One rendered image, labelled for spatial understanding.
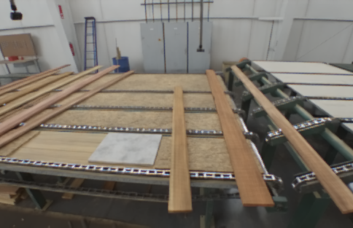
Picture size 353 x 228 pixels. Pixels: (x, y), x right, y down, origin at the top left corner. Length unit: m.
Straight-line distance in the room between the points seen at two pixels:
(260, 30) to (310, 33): 1.82
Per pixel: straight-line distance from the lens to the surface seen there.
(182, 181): 1.38
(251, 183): 1.45
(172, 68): 6.68
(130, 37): 7.51
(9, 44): 10.42
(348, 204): 1.56
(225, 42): 7.19
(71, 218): 2.54
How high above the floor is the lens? 1.91
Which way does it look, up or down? 27 degrees down
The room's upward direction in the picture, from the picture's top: 1 degrees counter-clockwise
